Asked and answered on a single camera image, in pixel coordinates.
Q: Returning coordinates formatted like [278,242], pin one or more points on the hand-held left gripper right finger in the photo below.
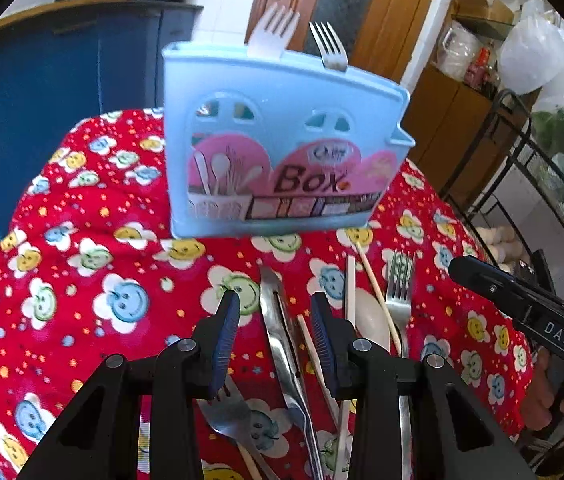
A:
[319,335]

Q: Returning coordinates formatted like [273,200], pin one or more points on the eggs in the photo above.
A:
[499,245]

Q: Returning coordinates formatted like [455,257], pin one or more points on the white plastic bag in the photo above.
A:
[542,55]

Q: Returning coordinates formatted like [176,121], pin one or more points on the blue base cabinet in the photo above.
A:
[62,70]

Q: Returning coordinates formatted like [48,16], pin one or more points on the red floral tablecloth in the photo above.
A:
[87,210]

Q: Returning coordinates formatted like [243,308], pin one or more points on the wooden chopstick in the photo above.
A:
[377,295]
[249,462]

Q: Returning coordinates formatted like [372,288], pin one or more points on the red bottles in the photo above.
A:
[482,67]

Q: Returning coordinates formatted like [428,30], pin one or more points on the wooden side cabinet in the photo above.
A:
[452,120]

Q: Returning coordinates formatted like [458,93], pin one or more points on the white plastic fork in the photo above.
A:
[272,35]

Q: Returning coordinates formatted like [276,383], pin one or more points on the wooden door with glass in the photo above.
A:
[387,10]

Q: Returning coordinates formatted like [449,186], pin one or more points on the metal tongs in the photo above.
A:
[277,320]

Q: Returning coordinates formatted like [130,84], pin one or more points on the person's right hand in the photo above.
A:
[537,385]

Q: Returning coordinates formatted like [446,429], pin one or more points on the white spoon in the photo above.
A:
[372,315]

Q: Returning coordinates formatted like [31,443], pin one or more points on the black metal rack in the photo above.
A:
[527,150]

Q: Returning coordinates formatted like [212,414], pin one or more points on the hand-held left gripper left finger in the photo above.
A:
[227,330]

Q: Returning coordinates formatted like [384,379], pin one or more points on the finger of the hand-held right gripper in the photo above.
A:
[482,277]

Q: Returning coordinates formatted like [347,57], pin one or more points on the light blue utensil holder box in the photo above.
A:
[272,110]

